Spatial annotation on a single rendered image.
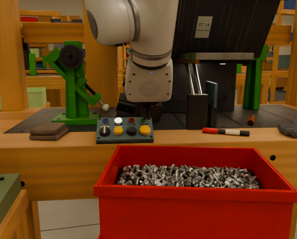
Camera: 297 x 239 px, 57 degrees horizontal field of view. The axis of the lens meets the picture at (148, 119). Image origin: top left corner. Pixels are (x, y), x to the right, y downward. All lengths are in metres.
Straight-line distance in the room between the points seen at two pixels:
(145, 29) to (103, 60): 0.82
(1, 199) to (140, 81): 0.33
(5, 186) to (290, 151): 0.69
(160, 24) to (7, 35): 0.98
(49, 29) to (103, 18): 0.97
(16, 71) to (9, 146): 0.65
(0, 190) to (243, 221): 0.42
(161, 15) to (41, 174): 0.50
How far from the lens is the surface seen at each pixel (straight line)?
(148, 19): 0.48
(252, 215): 0.48
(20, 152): 0.76
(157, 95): 0.60
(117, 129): 0.72
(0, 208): 0.53
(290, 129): 0.87
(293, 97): 1.57
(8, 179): 0.61
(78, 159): 0.73
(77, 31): 1.39
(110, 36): 0.47
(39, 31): 1.43
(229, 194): 0.45
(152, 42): 0.50
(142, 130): 0.72
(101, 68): 1.29
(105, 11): 0.46
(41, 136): 0.79
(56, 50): 0.97
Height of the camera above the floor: 1.12
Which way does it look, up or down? 13 degrees down
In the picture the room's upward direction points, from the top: straight up
